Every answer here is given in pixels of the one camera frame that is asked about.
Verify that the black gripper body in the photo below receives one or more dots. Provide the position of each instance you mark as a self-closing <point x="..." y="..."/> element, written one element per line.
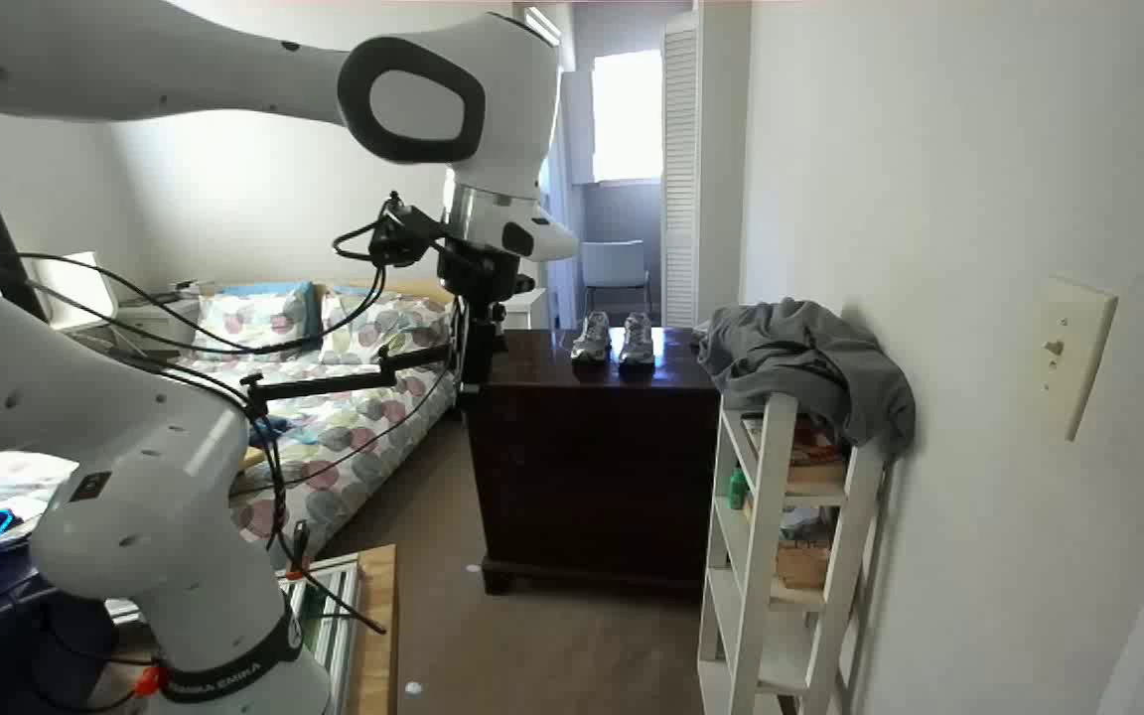
<point x="484" y="278"/>

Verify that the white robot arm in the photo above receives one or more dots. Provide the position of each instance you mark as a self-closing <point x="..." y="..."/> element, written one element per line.
<point x="148" y="506"/>

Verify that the white chair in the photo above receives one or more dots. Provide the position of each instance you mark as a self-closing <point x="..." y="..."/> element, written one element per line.
<point x="618" y="277"/>

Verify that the left gray shoe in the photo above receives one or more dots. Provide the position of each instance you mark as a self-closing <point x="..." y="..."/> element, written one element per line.
<point x="590" y="350"/>

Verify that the gray shoe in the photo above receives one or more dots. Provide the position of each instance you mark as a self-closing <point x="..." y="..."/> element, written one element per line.
<point x="590" y="350"/>
<point x="636" y="355"/>

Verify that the right gray shoe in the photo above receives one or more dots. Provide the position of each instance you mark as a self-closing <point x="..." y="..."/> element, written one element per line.
<point x="636" y="355"/>

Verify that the bed with patterned quilt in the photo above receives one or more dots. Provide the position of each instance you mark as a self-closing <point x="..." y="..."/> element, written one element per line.
<point x="337" y="449"/>

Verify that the blue patterned pillow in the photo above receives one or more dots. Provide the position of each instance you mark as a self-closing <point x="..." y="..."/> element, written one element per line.
<point x="259" y="317"/>

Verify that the dark wooden dresser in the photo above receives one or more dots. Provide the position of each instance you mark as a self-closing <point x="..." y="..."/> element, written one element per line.
<point x="594" y="484"/>

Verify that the gray fleece jacket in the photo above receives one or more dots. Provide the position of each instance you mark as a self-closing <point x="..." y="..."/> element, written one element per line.
<point x="831" y="368"/>

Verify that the white wooden shelf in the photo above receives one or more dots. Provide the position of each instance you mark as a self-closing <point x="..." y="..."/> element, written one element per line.
<point x="789" y="564"/>

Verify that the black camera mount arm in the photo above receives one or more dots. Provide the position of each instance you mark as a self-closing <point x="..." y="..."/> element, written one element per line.
<point x="382" y="376"/>

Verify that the beige wall light switch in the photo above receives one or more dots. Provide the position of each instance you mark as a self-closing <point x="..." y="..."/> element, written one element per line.
<point x="1072" y="345"/>

